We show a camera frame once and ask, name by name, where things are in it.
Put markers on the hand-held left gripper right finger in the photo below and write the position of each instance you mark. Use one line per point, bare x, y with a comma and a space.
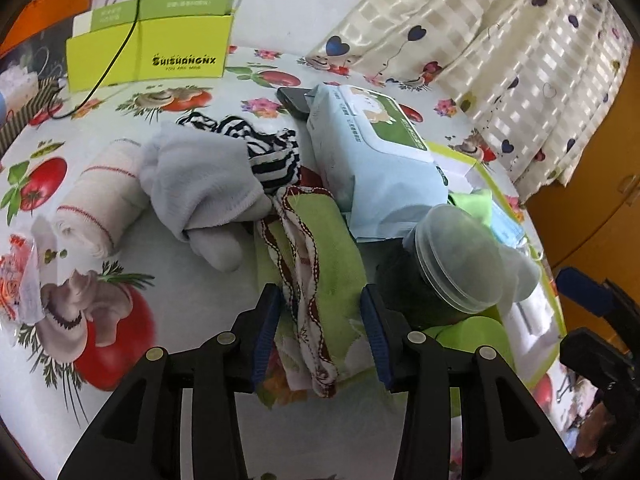
374, 335

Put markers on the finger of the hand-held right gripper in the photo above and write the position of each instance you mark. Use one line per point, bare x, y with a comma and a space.
590, 350
582, 290

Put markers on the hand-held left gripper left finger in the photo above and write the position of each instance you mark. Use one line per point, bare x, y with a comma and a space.
262, 335

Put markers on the brown patterned cloth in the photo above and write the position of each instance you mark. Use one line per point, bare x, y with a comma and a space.
305, 310

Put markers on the green towel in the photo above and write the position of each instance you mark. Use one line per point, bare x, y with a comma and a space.
335, 260

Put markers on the blue face mask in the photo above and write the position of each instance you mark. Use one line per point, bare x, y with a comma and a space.
507, 227

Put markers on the light blue wet wipes pack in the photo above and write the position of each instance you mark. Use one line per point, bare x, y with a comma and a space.
370, 160

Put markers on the yellow-green box lid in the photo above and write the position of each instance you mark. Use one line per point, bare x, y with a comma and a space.
457, 162

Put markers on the white bandage roll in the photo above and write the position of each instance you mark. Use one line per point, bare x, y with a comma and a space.
100, 200

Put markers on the black white striped sock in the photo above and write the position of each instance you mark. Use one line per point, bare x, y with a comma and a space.
210, 122
270, 160

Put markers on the wooden cabinet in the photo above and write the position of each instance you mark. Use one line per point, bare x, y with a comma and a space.
590, 230

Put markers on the fruit print tablecloth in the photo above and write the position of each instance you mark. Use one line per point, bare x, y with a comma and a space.
200, 280

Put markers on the green jar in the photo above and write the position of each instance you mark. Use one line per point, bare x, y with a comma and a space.
470, 332

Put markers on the clear jar with dark contents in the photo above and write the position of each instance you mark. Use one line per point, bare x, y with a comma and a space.
450, 255

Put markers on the black phone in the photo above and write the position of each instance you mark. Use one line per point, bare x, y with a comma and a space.
295, 102

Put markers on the clear snack packet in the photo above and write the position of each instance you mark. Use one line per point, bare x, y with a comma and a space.
20, 280

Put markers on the heart print curtain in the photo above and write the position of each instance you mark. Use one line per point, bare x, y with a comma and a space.
475, 35

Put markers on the yellow-green cardboard box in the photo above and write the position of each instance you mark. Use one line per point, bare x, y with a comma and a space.
190, 40

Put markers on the striped cardboard tray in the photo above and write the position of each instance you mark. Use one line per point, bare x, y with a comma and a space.
30, 115

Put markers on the green paper insert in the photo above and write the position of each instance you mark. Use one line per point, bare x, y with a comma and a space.
165, 7

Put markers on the white blue tissue pack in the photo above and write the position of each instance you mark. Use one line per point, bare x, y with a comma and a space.
17, 87

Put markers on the orange storage box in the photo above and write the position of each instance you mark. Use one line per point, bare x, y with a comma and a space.
45, 10

